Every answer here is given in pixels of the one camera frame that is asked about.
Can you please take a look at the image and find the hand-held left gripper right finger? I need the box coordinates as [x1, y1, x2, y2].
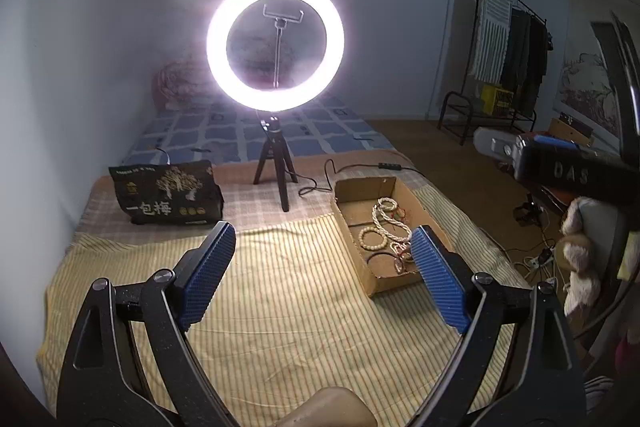
[411, 226, 587, 427]

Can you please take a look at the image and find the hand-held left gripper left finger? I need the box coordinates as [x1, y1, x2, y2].
[56, 221, 238, 427]

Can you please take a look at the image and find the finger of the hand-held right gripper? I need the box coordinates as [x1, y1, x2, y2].
[490, 132, 583, 170]

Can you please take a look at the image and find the cardboard box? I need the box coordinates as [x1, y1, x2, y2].
[330, 177, 455, 299]

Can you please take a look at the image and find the cream bead bracelet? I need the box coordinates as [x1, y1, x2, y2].
[358, 227, 392, 253]

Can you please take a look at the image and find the thick woven pearl necklace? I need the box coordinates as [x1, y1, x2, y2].
[371, 197, 412, 244]

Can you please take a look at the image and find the person's right hand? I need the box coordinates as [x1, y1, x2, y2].
[557, 196, 603, 315]

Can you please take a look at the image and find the person's left hand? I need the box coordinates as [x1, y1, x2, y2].
[270, 386, 379, 427]

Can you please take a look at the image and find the brown cardboard carton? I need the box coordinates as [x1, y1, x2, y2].
[547, 116, 595, 145]

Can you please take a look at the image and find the yellow box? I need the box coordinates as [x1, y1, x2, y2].
[480, 83, 516, 116]

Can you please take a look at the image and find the beige plaid sheet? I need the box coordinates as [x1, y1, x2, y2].
[75, 149, 427, 237]

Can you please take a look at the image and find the white power strip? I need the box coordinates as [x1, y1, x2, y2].
[524, 248, 555, 269]

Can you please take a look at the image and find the black snack bag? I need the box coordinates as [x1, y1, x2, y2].
[109, 160, 225, 226]

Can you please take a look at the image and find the yellow striped sheet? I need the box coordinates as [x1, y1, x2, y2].
[36, 184, 532, 427]

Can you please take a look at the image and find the dark green hanging garment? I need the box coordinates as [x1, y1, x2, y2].
[501, 7, 532, 100]

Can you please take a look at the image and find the black hanging garment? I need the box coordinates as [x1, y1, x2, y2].
[527, 14, 553, 108]

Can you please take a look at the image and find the white striped towel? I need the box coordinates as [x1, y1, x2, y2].
[472, 0, 514, 84]

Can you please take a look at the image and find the blue patterned bed sheet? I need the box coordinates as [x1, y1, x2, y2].
[122, 99, 399, 166]

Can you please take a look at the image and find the black tripod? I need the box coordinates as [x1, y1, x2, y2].
[252, 109, 300, 212]

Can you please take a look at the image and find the pink garment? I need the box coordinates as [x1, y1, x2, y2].
[617, 331, 640, 364]

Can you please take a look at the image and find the pink patterned pillow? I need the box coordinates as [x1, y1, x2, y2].
[151, 56, 227, 114]

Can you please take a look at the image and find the dark striped fabric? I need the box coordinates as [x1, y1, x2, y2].
[584, 376, 617, 414]

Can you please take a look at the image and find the phone clamp on pole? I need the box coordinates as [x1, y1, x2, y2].
[262, 3, 306, 90]

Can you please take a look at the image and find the wall poster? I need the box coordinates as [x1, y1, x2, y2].
[552, 0, 640, 144]

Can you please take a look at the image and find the black cable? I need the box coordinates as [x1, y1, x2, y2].
[298, 158, 417, 196]

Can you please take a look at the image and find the ring light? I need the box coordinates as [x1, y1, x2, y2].
[206, 0, 346, 112]

